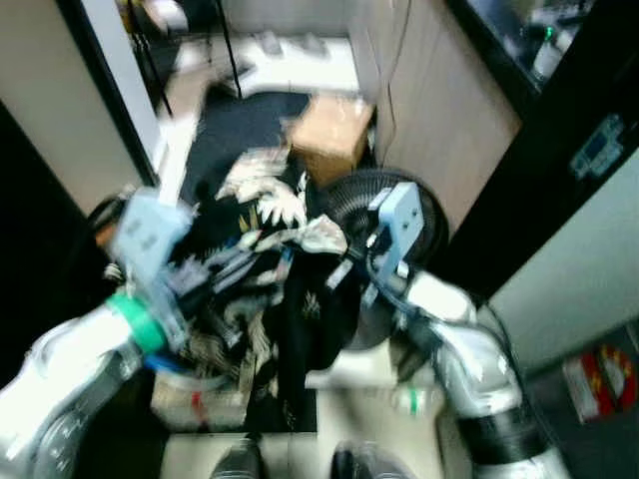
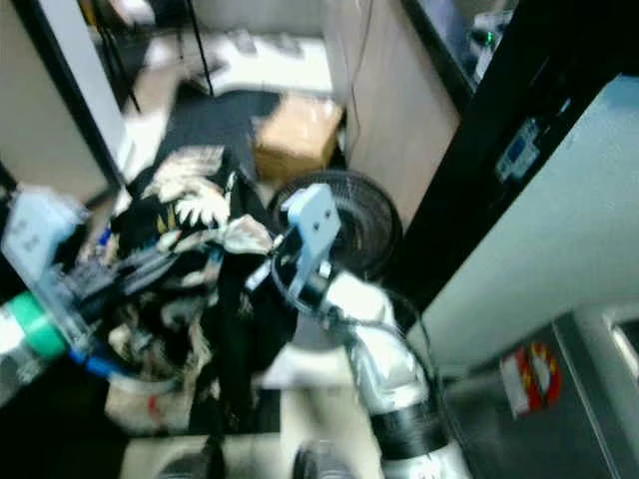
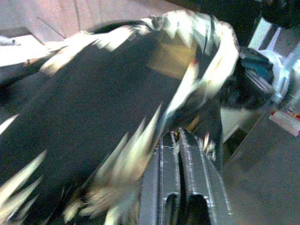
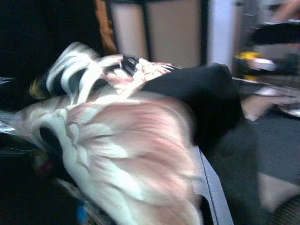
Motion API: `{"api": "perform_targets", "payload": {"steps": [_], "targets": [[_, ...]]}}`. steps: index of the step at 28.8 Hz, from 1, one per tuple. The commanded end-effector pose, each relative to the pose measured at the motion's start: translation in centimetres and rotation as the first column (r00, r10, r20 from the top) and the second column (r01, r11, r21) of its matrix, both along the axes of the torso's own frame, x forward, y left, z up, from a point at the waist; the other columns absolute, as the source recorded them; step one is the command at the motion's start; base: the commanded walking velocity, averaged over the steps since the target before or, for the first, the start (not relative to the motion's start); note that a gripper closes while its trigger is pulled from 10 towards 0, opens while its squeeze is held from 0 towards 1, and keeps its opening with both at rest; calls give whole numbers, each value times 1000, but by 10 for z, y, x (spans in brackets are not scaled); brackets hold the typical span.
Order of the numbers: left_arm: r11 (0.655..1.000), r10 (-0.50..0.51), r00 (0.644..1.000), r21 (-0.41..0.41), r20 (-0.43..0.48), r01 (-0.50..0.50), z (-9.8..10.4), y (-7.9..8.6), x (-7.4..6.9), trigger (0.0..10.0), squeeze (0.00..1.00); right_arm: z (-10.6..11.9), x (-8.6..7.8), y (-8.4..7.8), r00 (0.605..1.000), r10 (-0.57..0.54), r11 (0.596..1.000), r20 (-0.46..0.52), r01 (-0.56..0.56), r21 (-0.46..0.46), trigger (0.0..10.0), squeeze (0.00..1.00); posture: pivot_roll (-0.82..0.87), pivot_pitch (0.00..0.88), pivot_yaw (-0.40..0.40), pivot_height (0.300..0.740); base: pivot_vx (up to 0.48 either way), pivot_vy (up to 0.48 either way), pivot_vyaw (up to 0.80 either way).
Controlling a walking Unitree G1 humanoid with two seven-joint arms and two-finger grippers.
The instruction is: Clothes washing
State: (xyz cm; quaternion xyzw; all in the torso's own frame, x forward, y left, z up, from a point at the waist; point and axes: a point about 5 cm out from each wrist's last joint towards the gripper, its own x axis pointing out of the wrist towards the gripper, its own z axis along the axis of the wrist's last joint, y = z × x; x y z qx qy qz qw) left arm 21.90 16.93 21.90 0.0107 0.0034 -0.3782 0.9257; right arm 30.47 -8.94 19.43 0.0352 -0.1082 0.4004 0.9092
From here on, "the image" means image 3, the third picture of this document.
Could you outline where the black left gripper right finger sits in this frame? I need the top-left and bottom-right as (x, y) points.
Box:
(179, 127), (234, 225)

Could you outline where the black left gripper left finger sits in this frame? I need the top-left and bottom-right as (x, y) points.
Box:
(139, 132), (181, 225)

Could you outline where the black floral print garment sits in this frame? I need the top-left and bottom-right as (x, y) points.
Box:
(0, 10), (240, 225)

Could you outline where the white box with red straps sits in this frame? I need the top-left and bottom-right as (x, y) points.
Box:
(268, 109), (300, 137)

